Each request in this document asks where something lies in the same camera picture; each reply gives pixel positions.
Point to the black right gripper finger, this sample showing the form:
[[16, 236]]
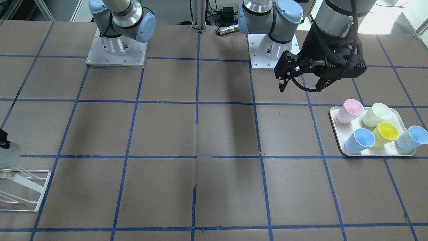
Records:
[[4, 143]]

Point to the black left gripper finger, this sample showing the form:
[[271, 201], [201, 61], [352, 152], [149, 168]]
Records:
[[322, 83], [282, 85]]

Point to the pink plastic cup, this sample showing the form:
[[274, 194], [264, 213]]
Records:
[[350, 110]]

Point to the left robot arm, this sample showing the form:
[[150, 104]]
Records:
[[338, 18]]

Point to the yellow plastic cup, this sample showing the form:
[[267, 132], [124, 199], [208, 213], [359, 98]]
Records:
[[384, 133]]

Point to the silver metal cylinder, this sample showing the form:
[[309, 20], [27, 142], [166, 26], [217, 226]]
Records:
[[227, 30]]

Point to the white wire cup rack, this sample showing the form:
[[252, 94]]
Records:
[[23, 190]]

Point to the cream plastic cup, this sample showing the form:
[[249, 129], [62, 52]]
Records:
[[377, 114]]

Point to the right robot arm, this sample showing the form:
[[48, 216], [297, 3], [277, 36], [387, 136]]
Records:
[[57, 102]]

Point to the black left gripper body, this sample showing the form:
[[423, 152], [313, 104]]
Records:
[[311, 45]]

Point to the aluminium frame post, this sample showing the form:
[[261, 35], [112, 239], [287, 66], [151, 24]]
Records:
[[198, 14]]

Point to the cream plastic tray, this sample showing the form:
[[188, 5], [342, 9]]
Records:
[[344, 131]]

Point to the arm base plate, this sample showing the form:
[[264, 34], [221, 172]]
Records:
[[116, 52], [265, 53]]

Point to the blue cup tray edge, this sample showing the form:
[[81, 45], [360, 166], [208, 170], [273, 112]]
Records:
[[413, 137]]

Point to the translucent white plastic cup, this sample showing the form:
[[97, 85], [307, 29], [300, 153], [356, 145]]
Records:
[[9, 157]]

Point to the blue cup front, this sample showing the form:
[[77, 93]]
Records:
[[361, 139]]

